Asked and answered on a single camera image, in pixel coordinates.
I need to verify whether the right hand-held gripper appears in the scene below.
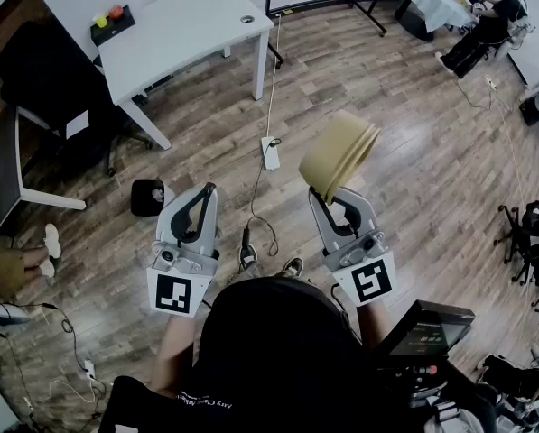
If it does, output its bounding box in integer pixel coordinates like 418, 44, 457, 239
308, 187, 398, 308

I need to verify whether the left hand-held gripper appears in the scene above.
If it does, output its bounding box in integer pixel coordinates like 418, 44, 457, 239
145, 182, 221, 318

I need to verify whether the yellow plastic tray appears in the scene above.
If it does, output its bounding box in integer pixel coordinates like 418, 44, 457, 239
298, 109, 382, 203

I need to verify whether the person's left forearm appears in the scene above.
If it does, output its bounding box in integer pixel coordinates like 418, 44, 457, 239
149, 312, 199, 399

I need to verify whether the person's right forearm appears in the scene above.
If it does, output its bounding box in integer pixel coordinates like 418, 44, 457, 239
356, 301, 390, 349

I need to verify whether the black trash bin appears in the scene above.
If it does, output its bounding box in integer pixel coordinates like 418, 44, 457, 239
130, 178, 166, 217

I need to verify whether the person's right shoe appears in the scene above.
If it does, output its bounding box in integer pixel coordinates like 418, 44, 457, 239
281, 255, 306, 281

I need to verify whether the person's shoe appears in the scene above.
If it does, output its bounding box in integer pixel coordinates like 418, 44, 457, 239
237, 242, 260, 281
281, 255, 306, 281

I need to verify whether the person's left shoe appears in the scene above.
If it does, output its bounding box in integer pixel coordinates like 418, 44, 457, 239
237, 242, 260, 281

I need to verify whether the black screen device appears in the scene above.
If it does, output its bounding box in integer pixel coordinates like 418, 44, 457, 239
376, 299, 478, 406

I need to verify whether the white paper sheet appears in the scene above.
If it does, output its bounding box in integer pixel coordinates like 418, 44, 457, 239
64, 110, 90, 140

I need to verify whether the person's black shirt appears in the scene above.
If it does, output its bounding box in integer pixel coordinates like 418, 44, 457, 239
98, 327, 498, 433

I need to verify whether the black swivel chair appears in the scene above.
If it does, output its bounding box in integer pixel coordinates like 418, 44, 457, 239
493, 198, 539, 316

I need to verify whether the black tray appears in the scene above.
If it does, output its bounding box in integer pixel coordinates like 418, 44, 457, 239
89, 5, 137, 48

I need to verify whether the black office chair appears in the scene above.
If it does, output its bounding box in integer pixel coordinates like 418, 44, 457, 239
0, 20, 153, 178

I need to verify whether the black round stool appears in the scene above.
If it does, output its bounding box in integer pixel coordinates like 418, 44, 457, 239
395, 5, 435, 43

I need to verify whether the black speaker box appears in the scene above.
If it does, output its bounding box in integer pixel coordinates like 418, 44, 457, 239
518, 87, 539, 127

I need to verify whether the black power cable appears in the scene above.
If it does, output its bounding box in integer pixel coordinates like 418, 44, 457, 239
240, 138, 282, 258

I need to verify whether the white power cable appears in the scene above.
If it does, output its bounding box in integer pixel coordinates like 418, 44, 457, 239
266, 12, 284, 140

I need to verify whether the grey desk white frame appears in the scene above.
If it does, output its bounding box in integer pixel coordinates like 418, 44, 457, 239
0, 105, 88, 239

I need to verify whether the black metal stand frame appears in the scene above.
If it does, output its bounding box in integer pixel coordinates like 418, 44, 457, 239
264, 0, 414, 39

